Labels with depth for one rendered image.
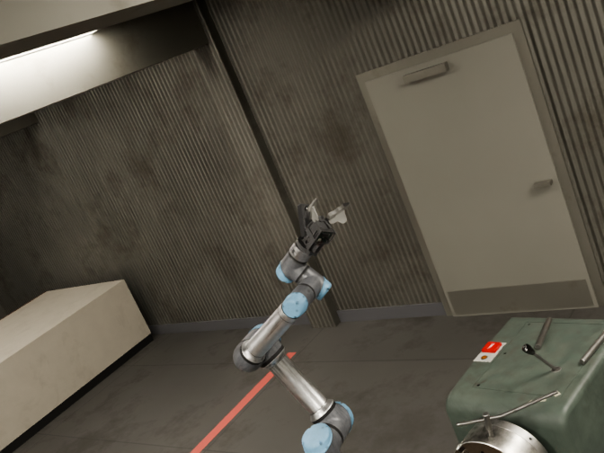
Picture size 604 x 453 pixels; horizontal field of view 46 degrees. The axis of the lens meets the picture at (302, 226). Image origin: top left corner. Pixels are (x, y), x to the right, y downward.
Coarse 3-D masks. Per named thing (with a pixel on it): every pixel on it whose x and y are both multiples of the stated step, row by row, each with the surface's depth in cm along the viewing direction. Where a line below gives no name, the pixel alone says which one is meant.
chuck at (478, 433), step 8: (472, 432) 238; (480, 432) 234; (496, 432) 231; (504, 432) 230; (512, 432) 230; (464, 440) 239; (472, 440) 232; (480, 440) 230; (488, 440) 229; (496, 440) 228; (504, 440) 227; (512, 440) 227; (520, 440) 228; (472, 448) 233; (480, 448) 230; (488, 448) 228; (496, 448) 225; (504, 448) 225; (512, 448) 225; (520, 448) 226; (528, 448) 226
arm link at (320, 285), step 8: (304, 272) 242; (312, 272) 242; (296, 280) 243; (304, 280) 239; (312, 280) 239; (320, 280) 242; (312, 288) 237; (320, 288) 241; (328, 288) 241; (320, 296) 241
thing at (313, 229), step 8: (320, 216) 238; (304, 224) 236; (312, 224) 234; (320, 224) 234; (328, 224) 236; (312, 232) 234; (320, 232) 230; (328, 232) 233; (304, 240) 239; (312, 240) 233; (320, 240) 233; (328, 240) 237; (304, 248) 237; (312, 248) 238; (320, 248) 237
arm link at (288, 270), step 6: (288, 252) 243; (288, 258) 242; (294, 258) 241; (282, 264) 244; (288, 264) 242; (294, 264) 241; (300, 264) 241; (306, 264) 245; (276, 270) 247; (282, 270) 244; (288, 270) 242; (294, 270) 242; (300, 270) 242; (282, 276) 244; (288, 276) 244; (294, 276) 242; (288, 282) 246
